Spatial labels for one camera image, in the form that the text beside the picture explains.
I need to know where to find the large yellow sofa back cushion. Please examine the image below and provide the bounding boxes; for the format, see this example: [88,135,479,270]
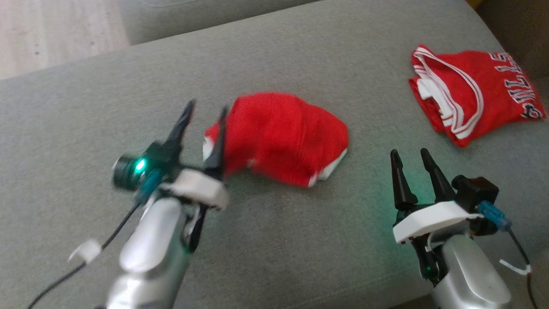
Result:
[465,0,549,82]

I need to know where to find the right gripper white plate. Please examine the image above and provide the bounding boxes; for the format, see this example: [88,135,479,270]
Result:
[390,148,498,286]

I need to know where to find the right arm white cable strap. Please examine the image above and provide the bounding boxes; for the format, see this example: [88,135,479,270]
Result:
[500,259,532,276]

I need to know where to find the yellow and grey sofa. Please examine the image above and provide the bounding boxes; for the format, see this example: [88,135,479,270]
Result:
[0,0,549,309]

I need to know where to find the red shorts white trim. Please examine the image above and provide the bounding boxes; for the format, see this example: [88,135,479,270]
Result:
[202,91,349,188]

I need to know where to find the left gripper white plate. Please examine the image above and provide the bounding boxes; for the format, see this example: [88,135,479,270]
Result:
[112,100,230,254]

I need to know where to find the red white jersey shirt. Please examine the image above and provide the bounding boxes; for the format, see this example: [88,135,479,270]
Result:
[408,44,546,148]

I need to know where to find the long grey sofa seat cushion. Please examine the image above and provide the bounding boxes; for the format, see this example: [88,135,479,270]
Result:
[118,0,318,45]

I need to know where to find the arm white cable strap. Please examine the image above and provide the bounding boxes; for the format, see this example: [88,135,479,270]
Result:
[500,259,532,276]
[69,239,103,264]

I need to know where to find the left arm white cable strap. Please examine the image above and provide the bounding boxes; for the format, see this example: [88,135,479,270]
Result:
[69,239,103,264]

